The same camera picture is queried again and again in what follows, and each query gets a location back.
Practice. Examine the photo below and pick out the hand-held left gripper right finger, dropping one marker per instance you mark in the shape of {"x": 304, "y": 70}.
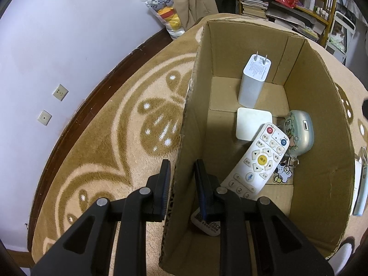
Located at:
{"x": 201, "y": 189}

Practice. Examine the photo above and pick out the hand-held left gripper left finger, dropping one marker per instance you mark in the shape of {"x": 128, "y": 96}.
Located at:
{"x": 163, "y": 189}

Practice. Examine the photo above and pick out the white remote control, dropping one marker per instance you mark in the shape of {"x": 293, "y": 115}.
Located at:
{"x": 258, "y": 161}

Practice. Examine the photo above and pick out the white square box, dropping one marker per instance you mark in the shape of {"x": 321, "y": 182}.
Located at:
{"x": 248, "y": 123}

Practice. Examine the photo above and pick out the cartoon dog charm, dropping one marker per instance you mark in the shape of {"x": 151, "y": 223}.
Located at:
{"x": 283, "y": 175}

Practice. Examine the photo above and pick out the glittery earbuds case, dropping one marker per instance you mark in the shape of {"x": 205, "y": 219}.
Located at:
{"x": 299, "y": 132}

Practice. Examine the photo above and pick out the white power adapter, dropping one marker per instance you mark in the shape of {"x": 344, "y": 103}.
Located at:
{"x": 253, "y": 86}

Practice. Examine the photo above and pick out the cardboard box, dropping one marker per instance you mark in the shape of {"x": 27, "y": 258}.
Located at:
{"x": 316, "y": 120}

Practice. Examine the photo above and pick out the small white charger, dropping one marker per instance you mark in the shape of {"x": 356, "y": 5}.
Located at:
{"x": 358, "y": 178}

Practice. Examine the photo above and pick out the light blue power bank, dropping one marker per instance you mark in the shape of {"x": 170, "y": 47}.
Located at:
{"x": 362, "y": 192}

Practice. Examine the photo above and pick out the bag of plush toys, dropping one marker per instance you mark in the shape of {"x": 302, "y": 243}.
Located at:
{"x": 166, "y": 11}

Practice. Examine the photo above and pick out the beige coat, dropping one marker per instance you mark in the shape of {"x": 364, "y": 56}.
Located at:
{"x": 195, "y": 3}

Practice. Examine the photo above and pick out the stack of books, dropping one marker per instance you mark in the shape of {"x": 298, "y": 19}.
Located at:
{"x": 254, "y": 7}

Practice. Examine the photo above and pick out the pile of magazines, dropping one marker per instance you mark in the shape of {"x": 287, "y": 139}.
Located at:
{"x": 296, "y": 23}

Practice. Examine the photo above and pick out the tissue pack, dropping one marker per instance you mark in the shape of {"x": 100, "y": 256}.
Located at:
{"x": 337, "y": 41}

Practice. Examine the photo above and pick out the short white bottle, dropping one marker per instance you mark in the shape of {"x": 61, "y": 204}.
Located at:
{"x": 314, "y": 2}

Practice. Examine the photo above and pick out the white cart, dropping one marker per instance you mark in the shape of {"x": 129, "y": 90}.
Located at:
{"x": 343, "y": 23}

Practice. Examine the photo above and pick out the wooden shelf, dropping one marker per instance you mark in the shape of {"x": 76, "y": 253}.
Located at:
{"x": 333, "y": 3}

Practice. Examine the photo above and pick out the white wall socket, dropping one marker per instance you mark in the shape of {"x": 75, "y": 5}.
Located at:
{"x": 44, "y": 118}
{"x": 60, "y": 92}

